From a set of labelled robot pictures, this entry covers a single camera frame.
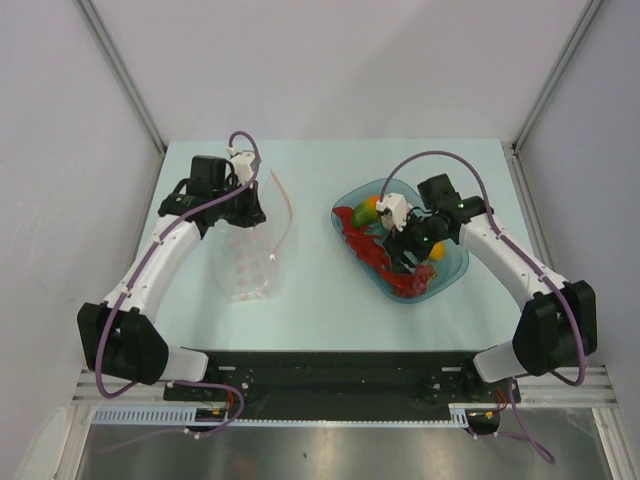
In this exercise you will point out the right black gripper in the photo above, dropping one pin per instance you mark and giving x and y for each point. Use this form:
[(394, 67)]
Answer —
[(397, 242)]

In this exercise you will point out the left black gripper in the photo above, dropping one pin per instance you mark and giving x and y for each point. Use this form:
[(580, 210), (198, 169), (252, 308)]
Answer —
[(253, 214)]

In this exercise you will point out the red toy lobster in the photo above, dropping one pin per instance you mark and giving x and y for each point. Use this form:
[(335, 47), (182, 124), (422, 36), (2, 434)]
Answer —
[(368, 251)]

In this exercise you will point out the clear pink zip top bag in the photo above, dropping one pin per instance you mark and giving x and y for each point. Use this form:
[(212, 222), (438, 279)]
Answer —
[(248, 263)]

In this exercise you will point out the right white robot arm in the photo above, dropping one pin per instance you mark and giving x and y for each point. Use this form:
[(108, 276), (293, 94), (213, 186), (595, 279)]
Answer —
[(557, 326)]

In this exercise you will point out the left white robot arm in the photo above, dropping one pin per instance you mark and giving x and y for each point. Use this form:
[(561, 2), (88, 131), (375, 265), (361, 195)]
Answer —
[(118, 335)]

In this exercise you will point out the purple toy grapes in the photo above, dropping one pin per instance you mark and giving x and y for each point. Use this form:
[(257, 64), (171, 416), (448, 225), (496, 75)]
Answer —
[(420, 280)]

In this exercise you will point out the yellow toy lemon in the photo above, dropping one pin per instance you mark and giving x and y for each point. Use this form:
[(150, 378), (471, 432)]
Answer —
[(438, 252)]

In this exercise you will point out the teal plastic tray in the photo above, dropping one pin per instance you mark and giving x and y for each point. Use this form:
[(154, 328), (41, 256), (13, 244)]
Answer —
[(448, 270)]

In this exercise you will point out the green orange toy mango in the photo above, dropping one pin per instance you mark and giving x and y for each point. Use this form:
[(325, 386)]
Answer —
[(365, 213)]

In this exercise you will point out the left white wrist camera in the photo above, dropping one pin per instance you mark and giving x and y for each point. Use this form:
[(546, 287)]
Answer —
[(245, 164)]

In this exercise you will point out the right white cable duct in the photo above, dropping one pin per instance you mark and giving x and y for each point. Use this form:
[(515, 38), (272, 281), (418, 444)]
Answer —
[(478, 413)]

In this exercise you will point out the white cable duct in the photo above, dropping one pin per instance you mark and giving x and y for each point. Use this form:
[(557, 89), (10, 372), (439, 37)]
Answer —
[(478, 413), (159, 416)]

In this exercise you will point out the aluminium frame rail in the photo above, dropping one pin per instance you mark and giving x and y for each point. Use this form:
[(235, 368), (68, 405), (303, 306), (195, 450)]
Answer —
[(548, 392)]

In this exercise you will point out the left white cable duct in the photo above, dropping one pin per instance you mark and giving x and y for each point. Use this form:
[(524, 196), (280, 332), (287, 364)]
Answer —
[(159, 416)]

